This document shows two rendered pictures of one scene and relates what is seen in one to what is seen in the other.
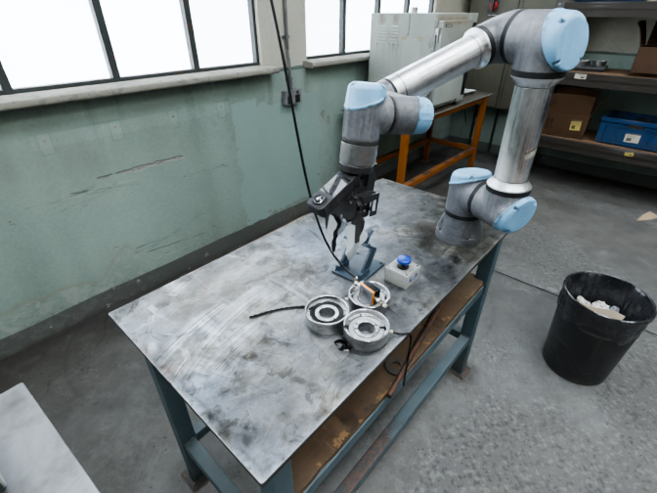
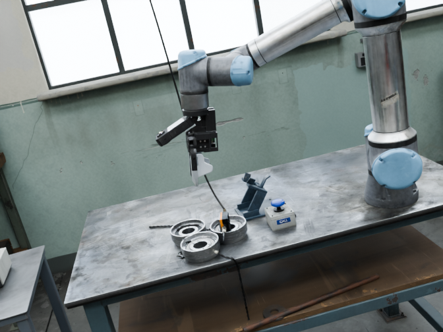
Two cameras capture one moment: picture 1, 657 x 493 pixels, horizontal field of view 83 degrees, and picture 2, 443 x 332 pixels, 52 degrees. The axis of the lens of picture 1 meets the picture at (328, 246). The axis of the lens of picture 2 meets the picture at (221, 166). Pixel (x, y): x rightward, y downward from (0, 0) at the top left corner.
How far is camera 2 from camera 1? 91 cm
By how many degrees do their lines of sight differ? 40
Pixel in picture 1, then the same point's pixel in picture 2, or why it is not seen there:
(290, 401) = (118, 275)
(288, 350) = (148, 249)
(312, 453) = not seen: outside the picture
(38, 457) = (23, 278)
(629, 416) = not seen: outside the picture
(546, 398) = not seen: outside the picture
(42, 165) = (134, 122)
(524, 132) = (373, 79)
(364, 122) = (183, 78)
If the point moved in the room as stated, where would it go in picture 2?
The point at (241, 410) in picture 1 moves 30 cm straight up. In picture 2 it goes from (92, 271) to (59, 172)
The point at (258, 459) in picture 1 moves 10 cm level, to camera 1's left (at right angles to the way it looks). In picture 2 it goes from (74, 294) to (53, 284)
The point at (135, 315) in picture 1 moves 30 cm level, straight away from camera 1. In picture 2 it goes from (97, 215) to (119, 183)
